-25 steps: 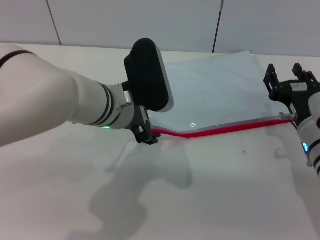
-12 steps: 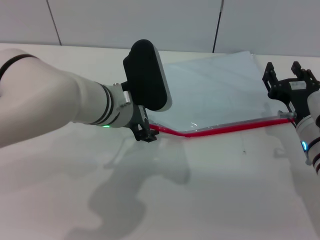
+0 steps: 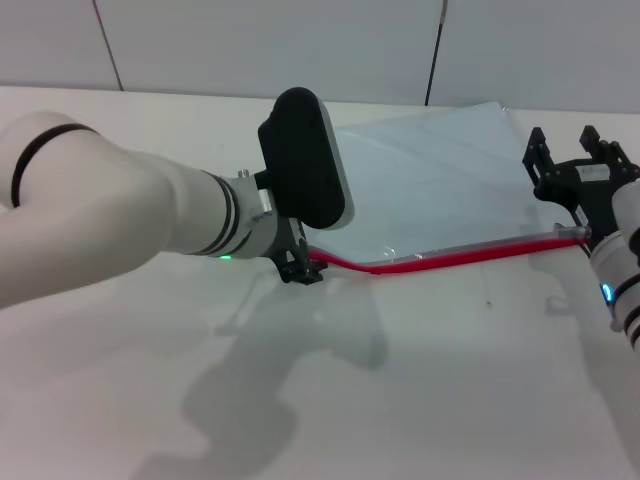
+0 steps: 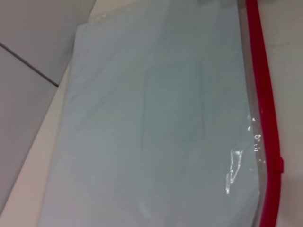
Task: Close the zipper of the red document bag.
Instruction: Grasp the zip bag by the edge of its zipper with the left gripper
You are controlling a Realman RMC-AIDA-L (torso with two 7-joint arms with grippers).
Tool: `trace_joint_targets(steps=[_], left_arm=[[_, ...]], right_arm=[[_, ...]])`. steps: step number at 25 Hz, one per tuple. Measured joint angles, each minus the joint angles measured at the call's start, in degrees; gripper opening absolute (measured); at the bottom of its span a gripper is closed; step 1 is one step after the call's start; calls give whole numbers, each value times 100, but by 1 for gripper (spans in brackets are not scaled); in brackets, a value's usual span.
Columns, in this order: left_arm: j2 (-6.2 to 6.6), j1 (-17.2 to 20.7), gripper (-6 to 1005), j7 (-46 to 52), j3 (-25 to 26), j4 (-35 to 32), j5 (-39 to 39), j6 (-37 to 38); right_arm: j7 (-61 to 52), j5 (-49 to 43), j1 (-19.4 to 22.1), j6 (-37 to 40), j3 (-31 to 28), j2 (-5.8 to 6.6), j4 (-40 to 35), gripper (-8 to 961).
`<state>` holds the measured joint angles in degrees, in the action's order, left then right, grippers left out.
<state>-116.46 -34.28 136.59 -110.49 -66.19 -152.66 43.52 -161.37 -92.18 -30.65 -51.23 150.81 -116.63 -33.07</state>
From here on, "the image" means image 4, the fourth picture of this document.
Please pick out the clear bag with red zipper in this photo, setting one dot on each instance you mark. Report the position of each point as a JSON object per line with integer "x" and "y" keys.
{"x": 154, "y": 118}

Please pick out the transparent document bag red zipper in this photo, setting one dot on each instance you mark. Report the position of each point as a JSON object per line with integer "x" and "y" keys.
{"x": 262, "y": 71}

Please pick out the red zipper slider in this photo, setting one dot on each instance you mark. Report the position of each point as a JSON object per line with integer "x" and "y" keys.
{"x": 280, "y": 165}

